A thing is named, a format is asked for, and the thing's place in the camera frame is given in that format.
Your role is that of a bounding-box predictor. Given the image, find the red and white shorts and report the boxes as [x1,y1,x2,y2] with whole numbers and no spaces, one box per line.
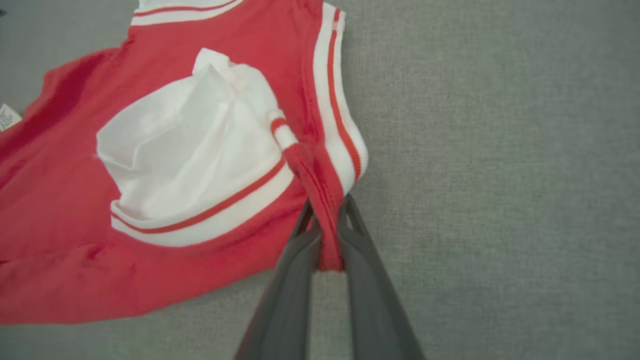
[0,0,369,326]

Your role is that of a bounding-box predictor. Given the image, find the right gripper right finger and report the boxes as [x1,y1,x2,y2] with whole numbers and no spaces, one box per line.
[338,194,427,360]

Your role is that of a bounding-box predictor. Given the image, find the grey fabric sofa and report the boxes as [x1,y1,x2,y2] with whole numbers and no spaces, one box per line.
[0,0,640,360]

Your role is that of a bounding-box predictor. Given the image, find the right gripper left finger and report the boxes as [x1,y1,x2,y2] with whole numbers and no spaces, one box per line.
[235,199,322,360]

